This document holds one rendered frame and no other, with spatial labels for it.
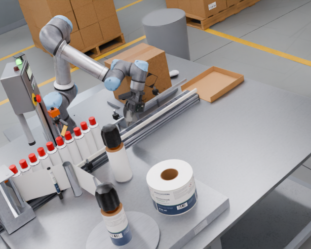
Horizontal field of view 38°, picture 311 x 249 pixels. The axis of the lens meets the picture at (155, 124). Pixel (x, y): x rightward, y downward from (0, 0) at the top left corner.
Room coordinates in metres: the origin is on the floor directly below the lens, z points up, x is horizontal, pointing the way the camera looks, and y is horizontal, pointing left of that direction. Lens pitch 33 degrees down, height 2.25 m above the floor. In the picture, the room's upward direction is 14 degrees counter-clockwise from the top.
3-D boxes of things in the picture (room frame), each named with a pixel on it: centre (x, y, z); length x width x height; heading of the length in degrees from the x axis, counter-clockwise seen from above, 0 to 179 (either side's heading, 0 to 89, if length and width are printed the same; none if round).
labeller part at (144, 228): (1.31, 0.24, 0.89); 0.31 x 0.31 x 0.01
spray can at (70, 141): (1.91, 0.44, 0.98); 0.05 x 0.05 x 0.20
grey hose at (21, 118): (1.91, 0.62, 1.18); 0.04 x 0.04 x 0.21
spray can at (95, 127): (1.99, 0.31, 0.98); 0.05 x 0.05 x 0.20
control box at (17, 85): (1.92, 0.56, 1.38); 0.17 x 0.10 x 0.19; 178
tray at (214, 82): (2.46, -0.41, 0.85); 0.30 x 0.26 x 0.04; 123
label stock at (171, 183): (1.48, -0.01, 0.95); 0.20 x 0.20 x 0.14
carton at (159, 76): (2.54, 0.03, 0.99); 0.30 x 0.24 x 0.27; 119
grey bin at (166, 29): (4.43, -0.34, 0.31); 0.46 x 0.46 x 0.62
